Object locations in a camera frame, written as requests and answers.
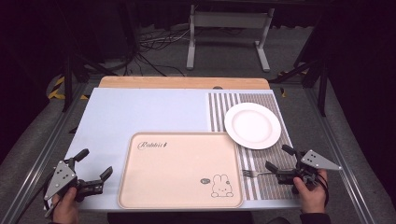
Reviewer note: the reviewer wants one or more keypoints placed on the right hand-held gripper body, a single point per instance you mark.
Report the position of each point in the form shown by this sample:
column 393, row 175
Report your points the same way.
column 317, row 162

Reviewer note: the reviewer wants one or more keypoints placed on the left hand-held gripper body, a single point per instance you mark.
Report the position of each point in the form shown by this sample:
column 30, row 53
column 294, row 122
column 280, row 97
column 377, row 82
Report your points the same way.
column 60, row 179

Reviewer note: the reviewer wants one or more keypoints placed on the silver metal fork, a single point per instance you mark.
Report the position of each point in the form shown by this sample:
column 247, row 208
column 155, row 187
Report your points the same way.
column 249, row 173

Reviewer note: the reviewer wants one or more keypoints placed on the person's left hand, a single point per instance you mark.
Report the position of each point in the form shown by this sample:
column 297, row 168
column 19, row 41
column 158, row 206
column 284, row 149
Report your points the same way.
column 66, row 209

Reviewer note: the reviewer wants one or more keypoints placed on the person's right hand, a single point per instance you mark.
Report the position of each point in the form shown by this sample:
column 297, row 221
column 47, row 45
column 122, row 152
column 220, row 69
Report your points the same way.
column 309, row 196

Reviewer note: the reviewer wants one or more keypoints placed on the grey striped placemat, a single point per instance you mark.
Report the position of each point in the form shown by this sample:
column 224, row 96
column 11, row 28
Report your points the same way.
column 264, row 186

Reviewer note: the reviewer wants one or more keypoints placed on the white round plate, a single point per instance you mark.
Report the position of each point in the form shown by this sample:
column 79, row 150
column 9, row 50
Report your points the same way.
column 252, row 125

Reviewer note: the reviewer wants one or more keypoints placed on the yellow black floor tape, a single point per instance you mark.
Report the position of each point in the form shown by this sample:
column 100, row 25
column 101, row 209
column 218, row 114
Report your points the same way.
column 56, row 90

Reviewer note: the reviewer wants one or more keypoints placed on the beige tray with rabbit print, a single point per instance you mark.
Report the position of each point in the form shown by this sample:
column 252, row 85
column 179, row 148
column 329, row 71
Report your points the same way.
column 177, row 171

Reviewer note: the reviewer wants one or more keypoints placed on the black tripod stand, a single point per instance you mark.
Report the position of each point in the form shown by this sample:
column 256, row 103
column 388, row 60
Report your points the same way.
column 322, row 84
column 67, row 77

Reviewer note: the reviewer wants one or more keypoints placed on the pale blue table board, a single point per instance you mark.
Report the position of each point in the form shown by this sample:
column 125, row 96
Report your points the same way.
column 149, row 109

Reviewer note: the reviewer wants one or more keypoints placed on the grey metal stand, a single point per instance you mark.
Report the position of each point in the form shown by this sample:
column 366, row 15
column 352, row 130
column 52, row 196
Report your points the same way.
column 229, row 20

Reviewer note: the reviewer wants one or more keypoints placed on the aluminium frame rail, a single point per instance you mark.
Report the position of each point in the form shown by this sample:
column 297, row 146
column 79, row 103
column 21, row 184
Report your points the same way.
column 40, row 155
column 345, row 161

